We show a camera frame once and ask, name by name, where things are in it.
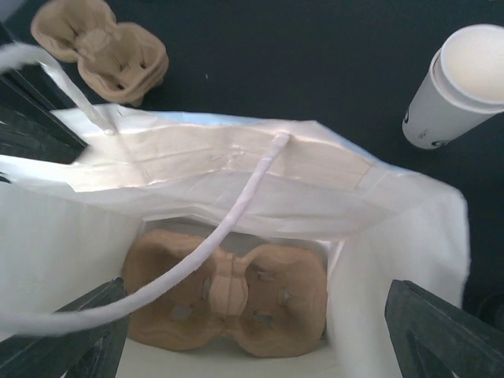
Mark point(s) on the single cardboard cup carrier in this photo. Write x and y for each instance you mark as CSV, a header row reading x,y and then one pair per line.
x,y
271,301

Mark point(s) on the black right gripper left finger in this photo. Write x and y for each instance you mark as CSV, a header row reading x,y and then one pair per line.
x,y
94,352

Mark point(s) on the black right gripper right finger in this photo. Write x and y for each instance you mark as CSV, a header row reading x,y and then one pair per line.
x,y
432,338

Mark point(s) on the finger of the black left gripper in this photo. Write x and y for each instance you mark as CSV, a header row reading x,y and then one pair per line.
x,y
29,130

